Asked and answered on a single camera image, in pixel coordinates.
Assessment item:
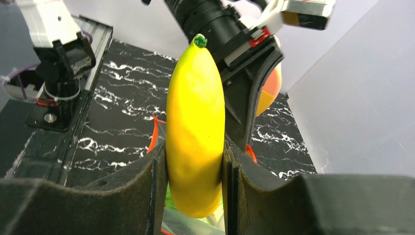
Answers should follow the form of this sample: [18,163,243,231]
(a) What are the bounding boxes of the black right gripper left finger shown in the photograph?
[0,143,167,235]

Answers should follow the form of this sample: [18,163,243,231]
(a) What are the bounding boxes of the green toy lettuce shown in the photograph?
[164,184,177,210]

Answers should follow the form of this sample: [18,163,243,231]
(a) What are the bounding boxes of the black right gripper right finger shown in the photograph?
[222,141,415,235]

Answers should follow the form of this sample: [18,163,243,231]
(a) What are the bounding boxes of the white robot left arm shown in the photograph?
[17,0,283,153]

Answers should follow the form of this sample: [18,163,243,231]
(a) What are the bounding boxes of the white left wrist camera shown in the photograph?
[239,0,336,47]

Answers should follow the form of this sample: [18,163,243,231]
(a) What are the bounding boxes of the clear orange zip top bag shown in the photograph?
[147,115,257,235]

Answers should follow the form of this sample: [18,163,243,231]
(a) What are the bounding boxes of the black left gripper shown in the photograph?
[165,0,283,150]

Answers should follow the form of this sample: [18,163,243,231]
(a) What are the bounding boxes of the white orange cylinder drum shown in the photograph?
[256,63,282,116]

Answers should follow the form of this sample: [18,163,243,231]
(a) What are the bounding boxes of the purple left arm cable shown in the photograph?
[0,30,93,101]

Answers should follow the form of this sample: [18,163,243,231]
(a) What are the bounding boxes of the yellow toy banana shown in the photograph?
[165,34,225,218]

